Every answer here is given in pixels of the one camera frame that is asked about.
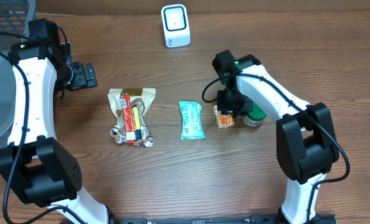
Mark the orange Kleenex tissue pack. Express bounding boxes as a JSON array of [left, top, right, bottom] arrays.
[[213, 105, 234, 129]]

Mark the green lid jar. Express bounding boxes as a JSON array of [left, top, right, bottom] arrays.
[[242, 102, 267, 127]]

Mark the teal tissue packet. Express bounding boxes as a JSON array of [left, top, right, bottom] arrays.
[[179, 101, 205, 140]]

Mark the beige brown snack bag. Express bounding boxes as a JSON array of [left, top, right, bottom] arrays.
[[108, 88, 156, 147]]

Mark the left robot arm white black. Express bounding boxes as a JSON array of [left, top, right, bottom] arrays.
[[0, 19, 115, 223]]

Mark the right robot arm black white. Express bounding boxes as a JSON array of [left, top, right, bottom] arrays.
[[212, 50, 339, 223]]

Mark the white barcode scanner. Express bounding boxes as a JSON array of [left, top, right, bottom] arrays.
[[161, 4, 191, 48]]

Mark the grey plastic mesh basket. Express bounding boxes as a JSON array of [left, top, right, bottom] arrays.
[[0, 0, 36, 148]]

